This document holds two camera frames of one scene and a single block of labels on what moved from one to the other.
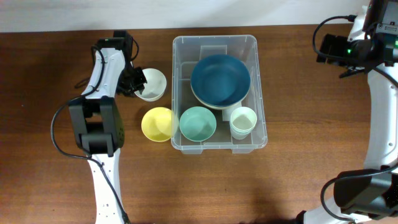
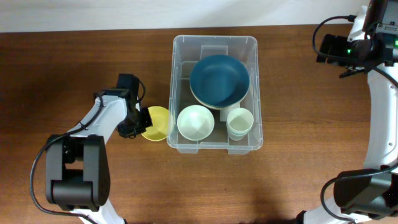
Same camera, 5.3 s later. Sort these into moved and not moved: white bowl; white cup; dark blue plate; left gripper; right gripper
Moved: white bowl; left gripper
Not moved: white cup; dark blue plate; right gripper
